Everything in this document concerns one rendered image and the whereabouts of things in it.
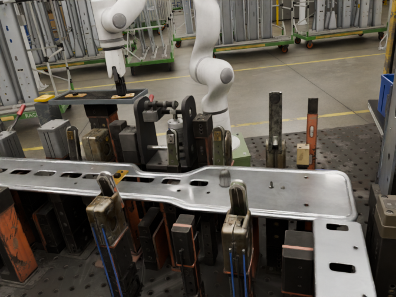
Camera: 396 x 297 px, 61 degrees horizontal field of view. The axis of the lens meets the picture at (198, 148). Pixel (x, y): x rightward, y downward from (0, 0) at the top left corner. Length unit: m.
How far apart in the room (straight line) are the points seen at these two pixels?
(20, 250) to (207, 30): 1.04
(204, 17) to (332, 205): 0.89
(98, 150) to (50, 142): 0.19
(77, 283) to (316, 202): 0.77
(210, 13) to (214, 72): 0.23
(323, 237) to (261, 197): 0.19
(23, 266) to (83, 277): 0.19
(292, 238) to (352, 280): 0.16
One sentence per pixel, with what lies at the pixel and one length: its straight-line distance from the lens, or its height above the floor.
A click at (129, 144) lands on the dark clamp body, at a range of 1.19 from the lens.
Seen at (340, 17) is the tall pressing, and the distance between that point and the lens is 9.21.
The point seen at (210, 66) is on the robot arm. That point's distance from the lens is 1.42.
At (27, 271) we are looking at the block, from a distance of 1.29.
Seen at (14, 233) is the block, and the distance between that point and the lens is 1.21.
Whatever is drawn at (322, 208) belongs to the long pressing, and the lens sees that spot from 0.87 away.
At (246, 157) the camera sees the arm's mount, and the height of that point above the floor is 0.80.
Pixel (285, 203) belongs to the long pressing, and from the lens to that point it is 0.88.
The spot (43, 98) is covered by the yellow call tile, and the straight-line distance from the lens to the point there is 1.53.
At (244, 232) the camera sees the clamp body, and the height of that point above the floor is 1.04.
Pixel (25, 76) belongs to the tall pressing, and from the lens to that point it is 5.22.
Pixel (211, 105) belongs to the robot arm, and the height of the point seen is 1.03.
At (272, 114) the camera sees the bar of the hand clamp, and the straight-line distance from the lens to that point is 1.00.
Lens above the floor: 1.50
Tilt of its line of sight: 25 degrees down
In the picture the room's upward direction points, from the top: 6 degrees counter-clockwise
